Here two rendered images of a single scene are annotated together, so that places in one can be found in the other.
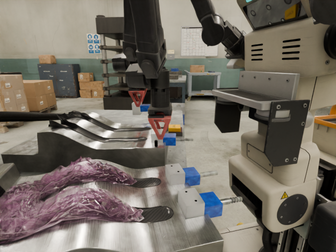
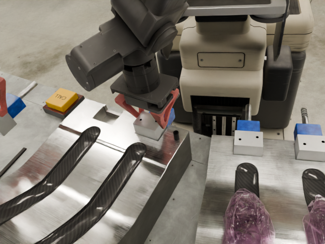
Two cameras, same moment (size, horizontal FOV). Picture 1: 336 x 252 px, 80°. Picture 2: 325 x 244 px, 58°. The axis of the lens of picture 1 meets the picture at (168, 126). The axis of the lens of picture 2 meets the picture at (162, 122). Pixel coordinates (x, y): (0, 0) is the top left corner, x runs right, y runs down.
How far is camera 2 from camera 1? 0.53 m
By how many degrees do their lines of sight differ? 54
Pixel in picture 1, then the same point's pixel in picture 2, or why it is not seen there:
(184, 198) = (317, 149)
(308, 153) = (264, 28)
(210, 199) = (311, 130)
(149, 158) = (180, 159)
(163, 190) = (271, 166)
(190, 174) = (255, 128)
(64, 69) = not seen: outside the picture
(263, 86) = not seen: outside the picture
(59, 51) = not seen: outside the picture
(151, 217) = (316, 191)
